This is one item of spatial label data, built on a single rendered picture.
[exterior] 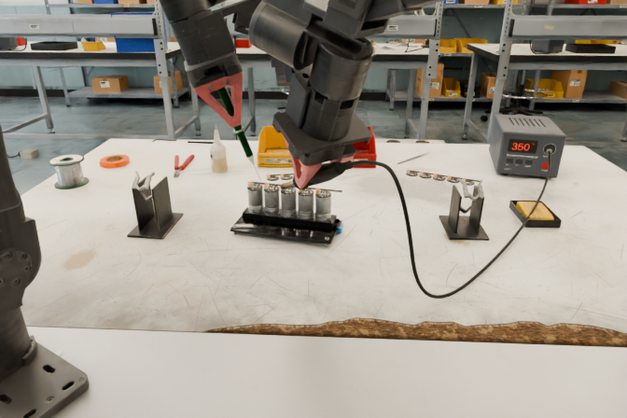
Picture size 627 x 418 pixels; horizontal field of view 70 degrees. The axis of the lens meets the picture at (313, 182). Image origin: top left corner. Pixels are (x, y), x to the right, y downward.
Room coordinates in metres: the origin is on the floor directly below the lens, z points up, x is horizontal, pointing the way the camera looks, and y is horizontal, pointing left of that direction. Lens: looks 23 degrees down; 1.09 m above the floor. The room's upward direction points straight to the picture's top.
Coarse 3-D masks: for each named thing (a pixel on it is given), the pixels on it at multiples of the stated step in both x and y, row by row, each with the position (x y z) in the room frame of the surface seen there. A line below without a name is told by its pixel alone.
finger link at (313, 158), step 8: (312, 152) 0.46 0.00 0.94; (320, 152) 0.47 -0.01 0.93; (328, 152) 0.47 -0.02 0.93; (336, 152) 0.48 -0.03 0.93; (344, 152) 0.49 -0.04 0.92; (352, 152) 0.50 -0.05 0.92; (304, 160) 0.46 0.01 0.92; (312, 160) 0.47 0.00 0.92; (320, 160) 0.47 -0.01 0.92; (328, 160) 0.48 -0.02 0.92; (336, 160) 0.50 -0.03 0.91; (344, 160) 0.50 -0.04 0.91
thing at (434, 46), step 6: (432, 42) 2.89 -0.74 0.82; (438, 42) 2.89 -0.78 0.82; (432, 48) 2.89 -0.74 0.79; (438, 48) 2.89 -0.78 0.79; (432, 54) 2.89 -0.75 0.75; (438, 54) 2.89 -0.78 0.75; (432, 60) 2.89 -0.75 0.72; (426, 66) 2.91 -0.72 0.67; (432, 66) 2.89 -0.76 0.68; (426, 72) 2.90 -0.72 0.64; (432, 72) 2.89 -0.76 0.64
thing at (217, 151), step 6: (216, 132) 0.88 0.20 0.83; (216, 138) 0.88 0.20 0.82; (216, 144) 0.88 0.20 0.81; (222, 144) 0.88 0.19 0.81; (210, 150) 0.87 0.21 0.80; (216, 150) 0.87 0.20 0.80; (222, 150) 0.87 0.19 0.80; (210, 156) 0.88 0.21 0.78; (216, 156) 0.87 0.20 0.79; (222, 156) 0.87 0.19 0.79; (216, 162) 0.87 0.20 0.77; (222, 162) 0.87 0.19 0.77; (216, 168) 0.87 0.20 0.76; (222, 168) 0.87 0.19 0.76
